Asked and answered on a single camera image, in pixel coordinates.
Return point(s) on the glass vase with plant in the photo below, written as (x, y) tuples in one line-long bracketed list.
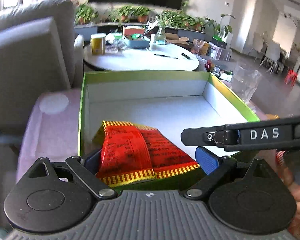
[(162, 23)]

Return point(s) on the red yellow striped snack bag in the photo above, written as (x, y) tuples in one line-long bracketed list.
[(132, 153)]

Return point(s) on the person's right hand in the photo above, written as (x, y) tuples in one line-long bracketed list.
[(288, 179)]

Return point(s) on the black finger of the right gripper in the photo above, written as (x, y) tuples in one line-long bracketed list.
[(280, 134)]

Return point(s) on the white dining chair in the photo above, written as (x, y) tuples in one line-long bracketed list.
[(273, 54)]

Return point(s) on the green cardboard box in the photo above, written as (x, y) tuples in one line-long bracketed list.
[(169, 101)]

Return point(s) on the red plastic stool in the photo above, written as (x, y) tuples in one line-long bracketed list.
[(291, 77)]

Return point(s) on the blue tray on table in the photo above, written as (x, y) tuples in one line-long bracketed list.
[(139, 43)]

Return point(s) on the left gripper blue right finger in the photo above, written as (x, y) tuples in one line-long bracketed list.
[(207, 160)]

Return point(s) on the grey sofa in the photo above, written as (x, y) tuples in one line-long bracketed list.
[(39, 52)]

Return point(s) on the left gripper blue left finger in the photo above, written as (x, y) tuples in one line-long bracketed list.
[(92, 161)]

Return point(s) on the white round coffee table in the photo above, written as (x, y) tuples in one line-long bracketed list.
[(162, 57)]

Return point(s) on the yellow canister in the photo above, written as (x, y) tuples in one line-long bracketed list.
[(98, 43)]

